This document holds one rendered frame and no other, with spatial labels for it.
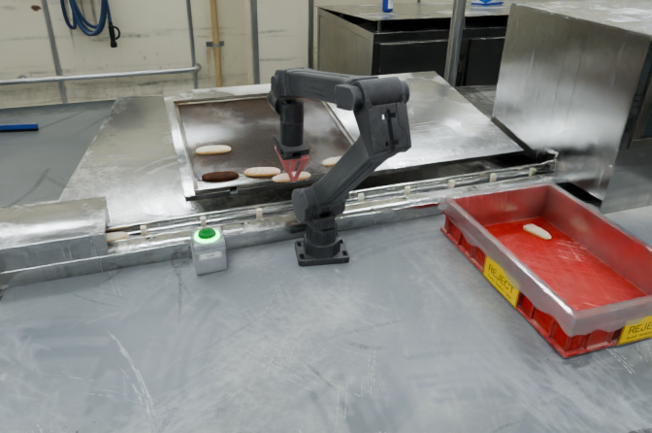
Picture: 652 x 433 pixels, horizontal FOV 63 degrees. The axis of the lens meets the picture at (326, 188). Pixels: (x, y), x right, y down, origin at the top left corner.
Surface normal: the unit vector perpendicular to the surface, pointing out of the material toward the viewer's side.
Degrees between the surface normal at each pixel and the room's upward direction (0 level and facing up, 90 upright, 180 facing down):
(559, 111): 90
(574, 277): 0
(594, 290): 0
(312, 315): 0
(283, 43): 90
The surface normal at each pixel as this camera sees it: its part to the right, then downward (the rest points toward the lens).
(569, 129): -0.94, 0.14
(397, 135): 0.40, 0.05
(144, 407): 0.02, -0.89
